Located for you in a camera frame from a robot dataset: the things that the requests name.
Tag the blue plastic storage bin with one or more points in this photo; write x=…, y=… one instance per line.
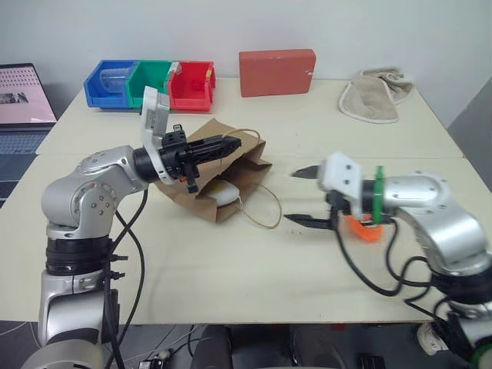
x=105, y=90

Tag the brown paper bag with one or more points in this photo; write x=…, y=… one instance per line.
x=230, y=165

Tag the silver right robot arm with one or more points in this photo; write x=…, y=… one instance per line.
x=434, y=215

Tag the green plastic storage bin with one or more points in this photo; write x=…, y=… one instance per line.
x=148, y=82

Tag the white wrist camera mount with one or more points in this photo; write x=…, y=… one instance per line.
x=153, y=115
x=342, y=173

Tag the red plastic storage bin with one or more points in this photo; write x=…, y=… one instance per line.
x=190, y=88

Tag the green right wrist clamp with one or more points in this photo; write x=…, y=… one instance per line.
x=378, y=196

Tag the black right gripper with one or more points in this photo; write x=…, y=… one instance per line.
x=340, y=205

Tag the white crumpled object under table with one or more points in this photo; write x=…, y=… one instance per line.
x=430, y=338

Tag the white plush toy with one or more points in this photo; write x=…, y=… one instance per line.
x=226, y=193

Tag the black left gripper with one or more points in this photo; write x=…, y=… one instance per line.
x=175, y=155

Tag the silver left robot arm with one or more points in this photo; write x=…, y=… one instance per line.
x=73, y=200

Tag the clear plastic cup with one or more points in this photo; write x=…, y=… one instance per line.
x=113, y=80

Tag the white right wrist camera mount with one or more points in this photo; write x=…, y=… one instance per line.
x=342, y=173

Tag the dark rounded shapes under table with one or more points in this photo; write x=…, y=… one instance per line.
x=269, y=348

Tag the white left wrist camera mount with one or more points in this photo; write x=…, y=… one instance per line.
x=153, y=115

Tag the orange plush toy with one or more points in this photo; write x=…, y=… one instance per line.
x=365, y=230

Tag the beige folded towel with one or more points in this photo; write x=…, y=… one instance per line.
x=374, y=98

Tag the red-brown rectangular block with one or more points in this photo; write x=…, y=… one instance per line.
x=274, y=73

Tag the open laptop computer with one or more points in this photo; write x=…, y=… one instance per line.
x=21, y=111

